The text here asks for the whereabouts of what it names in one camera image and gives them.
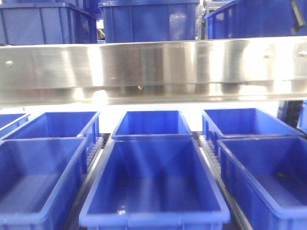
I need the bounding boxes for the center blue bin on shelf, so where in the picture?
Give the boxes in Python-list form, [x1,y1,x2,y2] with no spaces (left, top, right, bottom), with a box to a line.
[98,0,200,43]

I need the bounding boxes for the blue bin on shelf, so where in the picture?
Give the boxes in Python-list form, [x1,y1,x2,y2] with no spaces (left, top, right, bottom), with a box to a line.
[98,0,200,43]
[204,0,307,39]
[0,2,97,46]

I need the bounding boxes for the steel shelf front beam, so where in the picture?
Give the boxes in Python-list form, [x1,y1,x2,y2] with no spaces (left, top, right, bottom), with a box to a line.
[0,36,307,107]

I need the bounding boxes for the right blue bin on shelf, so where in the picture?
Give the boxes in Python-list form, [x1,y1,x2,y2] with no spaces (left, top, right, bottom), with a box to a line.
[204,0,307,39]

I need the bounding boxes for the left blue bin on shelf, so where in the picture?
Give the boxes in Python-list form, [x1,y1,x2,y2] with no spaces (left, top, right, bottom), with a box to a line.
[0,2,97,46]

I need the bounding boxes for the rear center blue bin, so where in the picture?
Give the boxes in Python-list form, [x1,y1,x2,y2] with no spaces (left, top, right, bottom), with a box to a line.
[112,110,193,141]

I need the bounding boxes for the rear right blue bin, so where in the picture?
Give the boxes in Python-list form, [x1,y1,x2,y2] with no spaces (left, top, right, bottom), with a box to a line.
[202,108,305,156]

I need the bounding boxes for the front center blue bin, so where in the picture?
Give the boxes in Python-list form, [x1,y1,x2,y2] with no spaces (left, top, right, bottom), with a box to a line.
[79,138,231,230]

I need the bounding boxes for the rear left blue bin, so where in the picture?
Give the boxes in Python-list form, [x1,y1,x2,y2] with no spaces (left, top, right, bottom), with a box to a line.
[0,111,101,173]

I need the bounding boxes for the front left blue bin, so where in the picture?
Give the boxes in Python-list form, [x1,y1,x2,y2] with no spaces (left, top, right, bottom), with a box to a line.
[0,138,87,230]

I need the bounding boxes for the front right blue bin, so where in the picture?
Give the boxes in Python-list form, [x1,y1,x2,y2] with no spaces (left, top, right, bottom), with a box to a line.
[218,137,307,230]

